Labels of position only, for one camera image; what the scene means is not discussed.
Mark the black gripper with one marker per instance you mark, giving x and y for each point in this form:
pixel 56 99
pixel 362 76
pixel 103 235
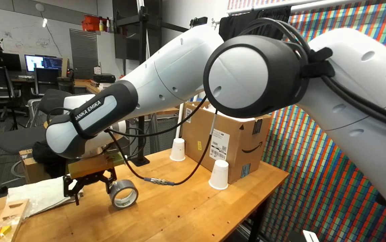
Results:
pixel 89 180

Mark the black camera stand pole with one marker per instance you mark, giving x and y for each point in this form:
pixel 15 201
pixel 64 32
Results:
pixel 143 33

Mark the white paper cup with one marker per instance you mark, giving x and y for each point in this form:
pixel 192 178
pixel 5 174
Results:
pixel 220 176
pixel 178 151

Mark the wooden toy block board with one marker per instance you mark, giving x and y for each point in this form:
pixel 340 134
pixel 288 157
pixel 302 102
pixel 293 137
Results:
pixel 11 220

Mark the white paper cup far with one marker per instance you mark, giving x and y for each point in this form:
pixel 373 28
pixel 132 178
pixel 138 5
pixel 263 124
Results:
pixel 178 151

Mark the white folded towel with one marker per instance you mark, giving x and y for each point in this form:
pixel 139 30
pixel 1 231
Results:
pixel 41 196

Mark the tan wrist camera mount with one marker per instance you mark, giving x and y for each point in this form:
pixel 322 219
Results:
pixel 89 166

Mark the red container on shelf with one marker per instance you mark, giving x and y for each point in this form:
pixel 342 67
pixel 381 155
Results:
pixel 91 24

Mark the computer monitor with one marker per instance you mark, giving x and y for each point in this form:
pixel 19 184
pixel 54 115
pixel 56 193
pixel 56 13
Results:
pixel 34 63

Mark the white paper cup near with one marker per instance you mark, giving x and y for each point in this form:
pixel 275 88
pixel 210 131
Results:
pixel 220 176

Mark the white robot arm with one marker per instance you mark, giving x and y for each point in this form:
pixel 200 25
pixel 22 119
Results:
pixel 338 79

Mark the cardboard amazon box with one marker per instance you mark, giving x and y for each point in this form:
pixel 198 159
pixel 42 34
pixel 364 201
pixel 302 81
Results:
pixel 210 138

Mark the silver duct tape roll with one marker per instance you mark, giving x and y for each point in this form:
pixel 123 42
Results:
pixel 126 194

